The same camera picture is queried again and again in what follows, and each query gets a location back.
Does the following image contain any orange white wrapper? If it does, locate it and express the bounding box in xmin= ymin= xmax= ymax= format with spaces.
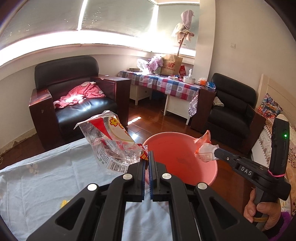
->
xmin=194 ymin=130 xmax=219 ymax=163

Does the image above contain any clear red snack wrapper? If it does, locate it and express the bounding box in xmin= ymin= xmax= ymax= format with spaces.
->
xmin=75 ymin=110 xmax=149 ymax=173

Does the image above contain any yellow foam fruit net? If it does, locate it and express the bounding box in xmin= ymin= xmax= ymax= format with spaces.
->
xmin=60 ymin=200 xmax=69 ymax=208

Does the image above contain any pink plastic trash bucket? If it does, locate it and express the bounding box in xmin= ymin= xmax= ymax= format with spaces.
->
xmin=143 ymin=132 xmax=218 ymax=186

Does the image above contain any person's right hand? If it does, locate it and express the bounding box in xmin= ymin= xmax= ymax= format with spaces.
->
xmin=243 ymin=189 xmax=281 ymax=230

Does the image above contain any black leather armchair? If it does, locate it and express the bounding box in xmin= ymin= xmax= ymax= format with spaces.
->
xmin=29 ymin=56 xmax=131 ymax=150
xmin=191 ymin=72 xmax=266 ymax=153

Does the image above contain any purple fuzzy sleeve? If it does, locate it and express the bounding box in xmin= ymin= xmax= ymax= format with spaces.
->
xmin=263 ymin=211 xmax=292 ymax=240

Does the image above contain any white side table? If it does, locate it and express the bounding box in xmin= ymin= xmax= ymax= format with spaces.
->
xmin=129 ymin=84 xmax=190 ymax=125

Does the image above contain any colourful picture board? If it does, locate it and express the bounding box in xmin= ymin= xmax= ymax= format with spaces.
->
xmin=257 ymin=93 xmax=283 ymax=118

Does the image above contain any orange small box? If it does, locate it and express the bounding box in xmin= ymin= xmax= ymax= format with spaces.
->
xmin=198 ymin=78 xmax=207 ymax=86

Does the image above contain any checkered red blue tablecloth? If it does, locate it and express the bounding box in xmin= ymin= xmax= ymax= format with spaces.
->
xmin=117 ymin=70 xmax=201 ymax=117

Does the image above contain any white tissue container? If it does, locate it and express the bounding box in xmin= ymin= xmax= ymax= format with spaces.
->
xmin=183 ymin=69 xmax=195 ymax=85

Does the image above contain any red small gift bag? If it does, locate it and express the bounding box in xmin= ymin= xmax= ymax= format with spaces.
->
xmin=179 ymin=65 xmax=186 ymax=78

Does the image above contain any red patterned cloth on armchair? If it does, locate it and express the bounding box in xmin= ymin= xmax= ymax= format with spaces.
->
xmin=53 ymin=81 xmax=106 ymax=108

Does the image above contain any pink checkered cloth bundle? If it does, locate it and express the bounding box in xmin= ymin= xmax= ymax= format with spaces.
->
xmin=147 ymin=56 xmax=163 ymax=74

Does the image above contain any brown paper shopping bag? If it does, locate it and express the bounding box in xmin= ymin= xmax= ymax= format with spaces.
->
xmin=161 ymin=54 xmax=183 ymax=76

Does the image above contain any light blue floral tablecloth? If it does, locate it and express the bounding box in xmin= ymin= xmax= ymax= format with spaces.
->
xmin=1 ymin=139 xmax=172 ymax=240

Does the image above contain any coat stand with clothes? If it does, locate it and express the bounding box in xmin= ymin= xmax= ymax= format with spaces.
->
xmin=173 ymin=9 xmax=195 ymax=56

